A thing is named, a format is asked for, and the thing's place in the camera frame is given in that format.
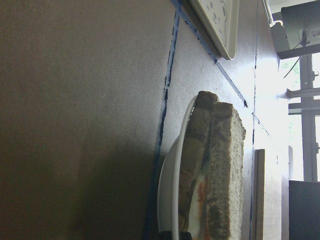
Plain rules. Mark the bread slice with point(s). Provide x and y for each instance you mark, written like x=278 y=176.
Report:
x=224 y=199
x=194 y=146

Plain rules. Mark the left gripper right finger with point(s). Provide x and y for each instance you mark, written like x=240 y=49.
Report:
x=184 y=235

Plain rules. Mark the fried egg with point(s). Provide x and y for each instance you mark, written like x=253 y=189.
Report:
x=197 y=211

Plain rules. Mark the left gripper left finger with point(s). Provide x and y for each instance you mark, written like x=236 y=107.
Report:
x=165 y=235

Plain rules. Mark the white round plate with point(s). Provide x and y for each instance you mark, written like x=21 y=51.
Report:
x=169 y=178

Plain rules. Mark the cream bear tray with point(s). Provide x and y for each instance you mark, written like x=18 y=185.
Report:
x=220 y=19

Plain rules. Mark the black monitor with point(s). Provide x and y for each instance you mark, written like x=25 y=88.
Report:
x=296 y=30

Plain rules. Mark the wooden cutting board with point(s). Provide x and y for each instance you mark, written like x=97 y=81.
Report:
x=258 y=193

